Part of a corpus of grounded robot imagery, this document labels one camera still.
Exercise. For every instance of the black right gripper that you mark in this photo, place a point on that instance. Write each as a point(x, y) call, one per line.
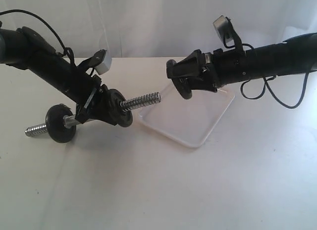
point(197, 64)

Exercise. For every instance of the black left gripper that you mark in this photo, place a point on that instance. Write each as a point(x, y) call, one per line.
point(93, 99)

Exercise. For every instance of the black weight plate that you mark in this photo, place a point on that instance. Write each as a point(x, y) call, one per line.
point(182, 87)
point(114, 101)

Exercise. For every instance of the chrome threaded dumbbell bar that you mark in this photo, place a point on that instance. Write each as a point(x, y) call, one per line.
point(69, 121)

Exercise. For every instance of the black round plastic disc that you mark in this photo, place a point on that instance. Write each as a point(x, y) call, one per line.
point(55, 124)

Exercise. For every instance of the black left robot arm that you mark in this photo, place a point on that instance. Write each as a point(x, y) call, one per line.
point(25, 49)

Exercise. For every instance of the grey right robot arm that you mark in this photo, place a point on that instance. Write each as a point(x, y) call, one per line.
point(297, 55)

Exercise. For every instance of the white rectangular plastic tray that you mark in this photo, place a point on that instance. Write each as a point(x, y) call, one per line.
point(187, 122)

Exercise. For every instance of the white backdrop curtain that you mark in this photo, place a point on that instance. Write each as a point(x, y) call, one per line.
point(155, 28)

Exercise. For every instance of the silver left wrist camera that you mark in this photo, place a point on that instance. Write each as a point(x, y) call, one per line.
point(101, 61)

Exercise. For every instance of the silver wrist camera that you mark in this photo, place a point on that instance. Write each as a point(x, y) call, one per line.
point(101, 61)
point(226, 33)

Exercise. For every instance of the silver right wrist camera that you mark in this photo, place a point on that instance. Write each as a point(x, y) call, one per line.
point(226, 33)

